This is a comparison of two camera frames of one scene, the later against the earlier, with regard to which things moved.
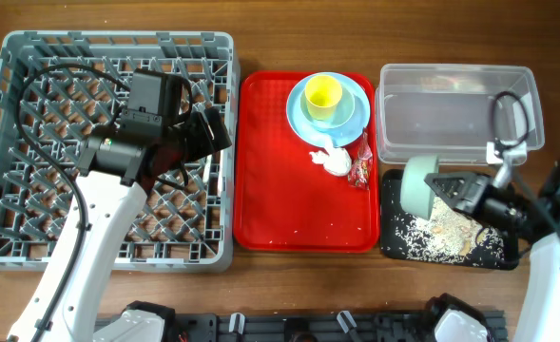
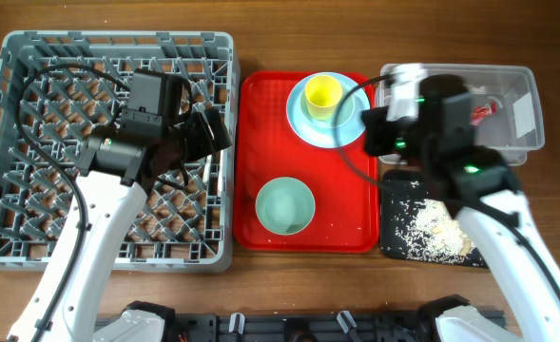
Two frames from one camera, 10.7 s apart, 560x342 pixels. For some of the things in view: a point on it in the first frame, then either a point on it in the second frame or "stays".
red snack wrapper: (358, 171) to (478, 113)
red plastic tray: (283, 199) stays
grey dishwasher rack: (54, 88) stays
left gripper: (222, 138) stays
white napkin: (337, 162) to (497, 101)
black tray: (450, 238) stays
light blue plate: (338, 136) stays
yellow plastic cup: (322, 94) stays
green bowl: (416, 196) to (284, 205)
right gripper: (473, 194) to (375, 123)
